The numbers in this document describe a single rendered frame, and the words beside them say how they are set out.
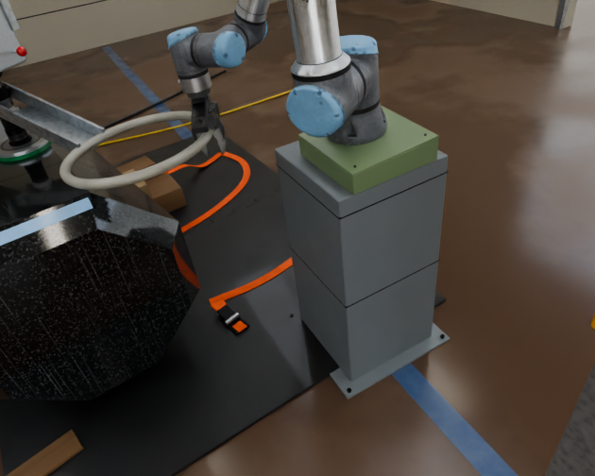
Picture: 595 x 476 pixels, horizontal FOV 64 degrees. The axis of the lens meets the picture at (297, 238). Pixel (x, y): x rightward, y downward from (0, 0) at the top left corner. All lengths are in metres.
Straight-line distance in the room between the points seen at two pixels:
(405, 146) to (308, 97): 0.35
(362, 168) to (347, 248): 0.26
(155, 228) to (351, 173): 0.77
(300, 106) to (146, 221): 0.76
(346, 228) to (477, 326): 0.94
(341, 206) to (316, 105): 0.30
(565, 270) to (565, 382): 0.63
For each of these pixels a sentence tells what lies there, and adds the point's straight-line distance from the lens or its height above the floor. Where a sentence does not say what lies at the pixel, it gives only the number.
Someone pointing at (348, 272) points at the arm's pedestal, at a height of 0.58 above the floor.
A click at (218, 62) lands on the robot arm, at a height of 1.19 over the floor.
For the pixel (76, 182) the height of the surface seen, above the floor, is 0.95.
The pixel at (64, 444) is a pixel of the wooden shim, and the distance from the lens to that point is 2.08.
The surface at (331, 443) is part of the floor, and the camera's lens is 1.82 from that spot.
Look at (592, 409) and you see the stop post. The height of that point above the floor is 0.82.
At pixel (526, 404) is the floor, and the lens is 1.97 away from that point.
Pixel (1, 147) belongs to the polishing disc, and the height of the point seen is 0.87.
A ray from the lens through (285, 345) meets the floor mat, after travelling 2.06.
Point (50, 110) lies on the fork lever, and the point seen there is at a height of 1.00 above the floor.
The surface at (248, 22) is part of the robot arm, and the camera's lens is 1.46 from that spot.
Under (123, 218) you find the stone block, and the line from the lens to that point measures 1.70.
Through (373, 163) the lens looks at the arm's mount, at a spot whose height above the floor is 0.92.
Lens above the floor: 1.60
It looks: 38 degrees down
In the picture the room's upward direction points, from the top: 8 degrees counter-clockwise
